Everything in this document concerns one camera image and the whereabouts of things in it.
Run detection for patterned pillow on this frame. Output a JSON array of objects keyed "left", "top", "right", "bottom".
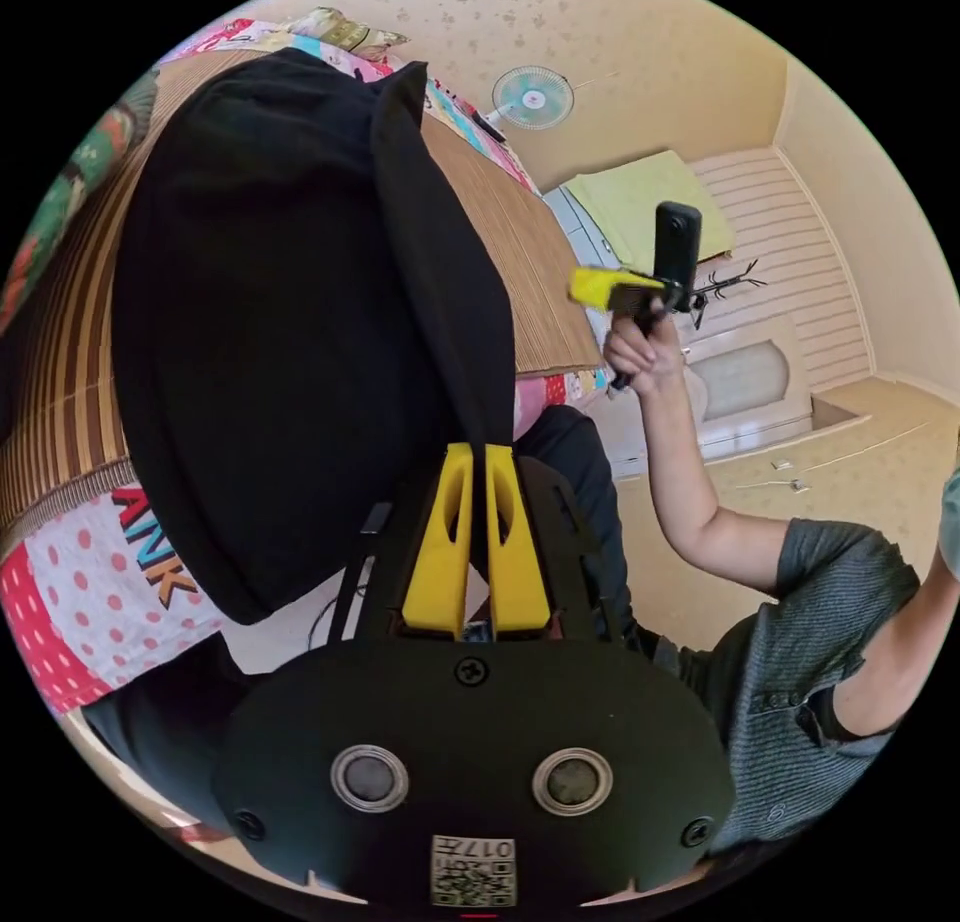
[{"left": 288, "top": 6, "right": 412, "bottom": 59}]

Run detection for white door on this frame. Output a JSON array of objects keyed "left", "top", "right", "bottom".
[{"left": 680, "top": 314, "right": 817, "bottom": 460}]

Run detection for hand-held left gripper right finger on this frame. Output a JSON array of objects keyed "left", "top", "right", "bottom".
[{"left": 485, "top": 444, "right": 550, "bottom": 636}]

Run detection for person's right forearm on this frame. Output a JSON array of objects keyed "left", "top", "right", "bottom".
[{"left": 638, "top": 378, "right": 790, "bottom": 602}]

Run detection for white electric fan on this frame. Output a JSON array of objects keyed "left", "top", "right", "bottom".
[{"left": 485, "top": 65, "right": 577, "bottom": 133}]

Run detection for person's right hand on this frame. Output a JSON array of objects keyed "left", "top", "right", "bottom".
[{"left": 602, "top": 296, "right": 688, "bottom": 400}]

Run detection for dark coat rack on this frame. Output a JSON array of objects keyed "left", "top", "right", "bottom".
[{"left": 688, "top": 257, "right": 771, "bottom": 331}]

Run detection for yellow-green curtain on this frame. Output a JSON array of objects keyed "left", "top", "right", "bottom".
[{"left": 562, "top": 149, "right": 737, "bottom": 272}]

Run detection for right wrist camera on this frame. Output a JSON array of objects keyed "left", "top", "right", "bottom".
[{"left": 654, "top": 200, "right": 703, "bottom": 313}]

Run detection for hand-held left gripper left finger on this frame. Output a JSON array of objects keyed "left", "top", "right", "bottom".
[{"left": 401, "top": 444, "right": 476, "bottom": 632}]

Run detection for black pants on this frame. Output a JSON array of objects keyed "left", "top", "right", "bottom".
[{"left": 110, "top": 46, "right": 519, "bottom": 627}]

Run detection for person's body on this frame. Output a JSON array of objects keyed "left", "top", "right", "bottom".
[{"left": 80, "top": 404, "right": 960, "bottom": 857}]

